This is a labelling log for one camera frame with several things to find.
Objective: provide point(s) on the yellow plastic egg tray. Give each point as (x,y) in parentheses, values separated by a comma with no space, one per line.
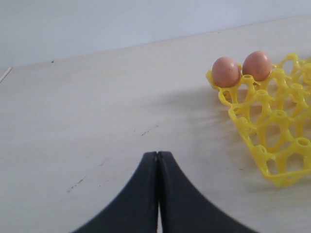
(273,117)

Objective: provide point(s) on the brown egg placed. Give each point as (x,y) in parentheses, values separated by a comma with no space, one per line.
(258,64)
(225,72)

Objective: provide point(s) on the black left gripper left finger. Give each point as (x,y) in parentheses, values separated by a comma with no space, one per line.
(135,208)

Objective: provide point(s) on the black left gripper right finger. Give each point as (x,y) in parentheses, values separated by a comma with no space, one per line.
(184,209)

